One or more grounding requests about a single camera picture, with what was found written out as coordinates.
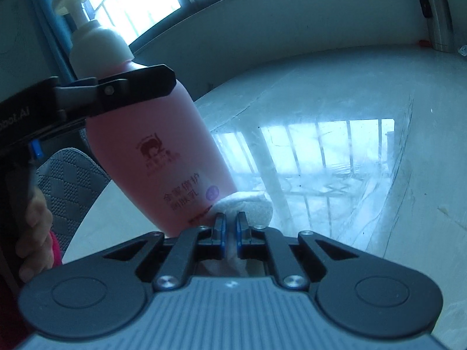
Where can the steel thermos flask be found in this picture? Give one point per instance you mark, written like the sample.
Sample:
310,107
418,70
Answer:
439,24

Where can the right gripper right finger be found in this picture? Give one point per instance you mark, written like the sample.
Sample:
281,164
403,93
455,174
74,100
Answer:
243,235

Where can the person's hand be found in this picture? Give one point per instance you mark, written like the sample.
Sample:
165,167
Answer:
35,247

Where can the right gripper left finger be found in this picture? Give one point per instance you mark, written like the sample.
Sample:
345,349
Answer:
219,235

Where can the blue curtain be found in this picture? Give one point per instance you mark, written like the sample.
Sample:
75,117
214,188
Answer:
55,39

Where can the pink pump bottle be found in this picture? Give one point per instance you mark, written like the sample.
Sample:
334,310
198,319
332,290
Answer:
158,152

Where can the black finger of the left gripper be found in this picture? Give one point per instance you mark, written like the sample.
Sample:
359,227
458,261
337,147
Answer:
91,97

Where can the white cleaning cloth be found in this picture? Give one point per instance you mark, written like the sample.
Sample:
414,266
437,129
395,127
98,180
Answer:
258,209

